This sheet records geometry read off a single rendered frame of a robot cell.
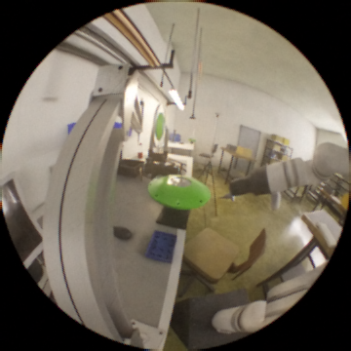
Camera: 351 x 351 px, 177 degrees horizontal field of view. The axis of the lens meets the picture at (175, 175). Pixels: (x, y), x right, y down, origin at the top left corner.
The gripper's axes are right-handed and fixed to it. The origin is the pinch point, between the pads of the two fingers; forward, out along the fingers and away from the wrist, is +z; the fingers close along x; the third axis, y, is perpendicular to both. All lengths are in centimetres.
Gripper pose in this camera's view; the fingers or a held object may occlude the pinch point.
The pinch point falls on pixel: (220, 196)
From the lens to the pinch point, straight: 41.0
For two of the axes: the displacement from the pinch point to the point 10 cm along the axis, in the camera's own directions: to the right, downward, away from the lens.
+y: -2.4, -9.7, 1.0
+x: -8.1, 1.4, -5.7
